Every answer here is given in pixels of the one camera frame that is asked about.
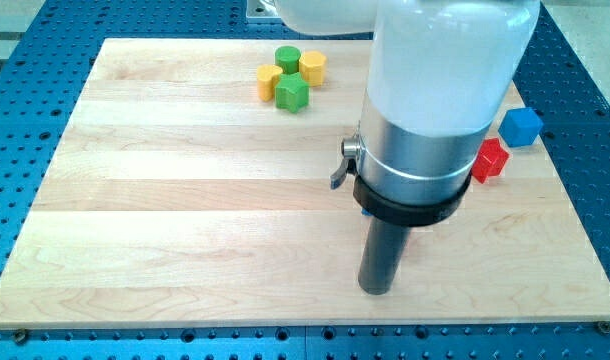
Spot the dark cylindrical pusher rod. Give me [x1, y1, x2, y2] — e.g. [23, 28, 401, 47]
[358, 217, 410, 295]

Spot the silver flange with black clamp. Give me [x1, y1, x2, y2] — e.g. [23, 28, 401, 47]
[330, 96, 489, 227]

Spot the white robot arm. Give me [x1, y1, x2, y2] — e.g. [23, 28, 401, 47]
[276, 0, 540, 295]

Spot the blue cube block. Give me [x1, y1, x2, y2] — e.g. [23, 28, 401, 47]
[498, 108, 543, 148]

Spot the red star block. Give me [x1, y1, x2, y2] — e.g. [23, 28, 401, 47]
[471, 138, 510, 183]

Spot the green star block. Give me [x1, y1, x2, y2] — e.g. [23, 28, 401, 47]
[275, 72, 309, 113]

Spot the yellow hexagon block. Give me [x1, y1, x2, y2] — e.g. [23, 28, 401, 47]
[299, 50, 327, 87]

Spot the green cylinder block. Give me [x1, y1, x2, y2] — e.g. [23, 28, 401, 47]
[274, 45, 301, 74]

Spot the yellow heart block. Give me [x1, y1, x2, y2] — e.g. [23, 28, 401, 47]
[256, 64, 283, 102]

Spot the wooden board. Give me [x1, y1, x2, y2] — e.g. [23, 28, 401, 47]
[0, 39, 610, 330]

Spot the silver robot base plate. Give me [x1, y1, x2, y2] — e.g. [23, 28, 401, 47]
[246, 0, 280, 21]

